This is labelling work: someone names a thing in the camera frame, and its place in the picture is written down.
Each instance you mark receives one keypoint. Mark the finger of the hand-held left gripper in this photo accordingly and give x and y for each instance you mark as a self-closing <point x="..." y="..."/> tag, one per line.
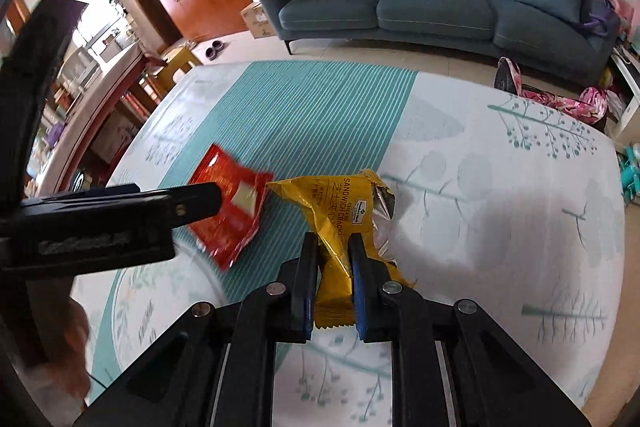
<point x="190" y="207"/>
<point x="100" y="189"/>

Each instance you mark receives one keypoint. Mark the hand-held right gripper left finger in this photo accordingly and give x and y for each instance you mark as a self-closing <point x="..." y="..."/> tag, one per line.
<point x="306" y="307"/>

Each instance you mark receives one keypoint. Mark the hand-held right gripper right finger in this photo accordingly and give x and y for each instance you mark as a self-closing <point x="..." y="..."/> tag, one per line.
<point x="361" y="307"/>

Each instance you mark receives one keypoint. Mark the red snack packet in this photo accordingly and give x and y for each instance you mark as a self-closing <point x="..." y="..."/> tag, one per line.
<point x="230" y="207"/>

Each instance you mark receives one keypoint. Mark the yellow snack packet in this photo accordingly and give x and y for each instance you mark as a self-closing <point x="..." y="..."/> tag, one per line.
<point x="335" y="217"/>

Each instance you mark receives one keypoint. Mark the person's left hand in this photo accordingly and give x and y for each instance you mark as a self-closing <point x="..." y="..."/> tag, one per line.
<point x="79" y="352"/>

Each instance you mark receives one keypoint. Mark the wooden dining table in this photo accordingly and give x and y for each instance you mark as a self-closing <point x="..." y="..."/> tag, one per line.
<point x="105" y="97"/>

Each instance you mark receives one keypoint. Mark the white appliance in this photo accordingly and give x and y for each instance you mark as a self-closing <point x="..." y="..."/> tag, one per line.
<point x="80" y="69"/>

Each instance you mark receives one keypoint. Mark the teal white tree-print tablecloth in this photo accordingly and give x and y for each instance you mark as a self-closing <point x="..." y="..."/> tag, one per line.
<point x="450" y="217"/>

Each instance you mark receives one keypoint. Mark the yellow wooden chair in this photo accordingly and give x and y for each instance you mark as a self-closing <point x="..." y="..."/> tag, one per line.
<point x="175" y="67"/>

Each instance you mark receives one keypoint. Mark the purple slipper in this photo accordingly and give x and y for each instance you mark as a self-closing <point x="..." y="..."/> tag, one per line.
<point x="210" y="53"/>
<point x="220" y="48"/>

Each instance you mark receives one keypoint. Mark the brown cardboard box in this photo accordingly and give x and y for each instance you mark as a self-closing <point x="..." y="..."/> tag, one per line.
<point x="259" y="21"/>

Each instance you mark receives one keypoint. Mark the teal grey stepper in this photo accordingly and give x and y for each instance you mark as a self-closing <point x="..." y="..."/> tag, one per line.
<point x="631" y="177"/>

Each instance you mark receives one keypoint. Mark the white low cabinet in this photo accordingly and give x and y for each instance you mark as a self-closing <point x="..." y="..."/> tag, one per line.
<point x="627" y="102"/>

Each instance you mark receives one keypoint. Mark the purple bag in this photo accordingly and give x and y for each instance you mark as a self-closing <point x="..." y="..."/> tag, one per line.
<point x="597" y="9"/>

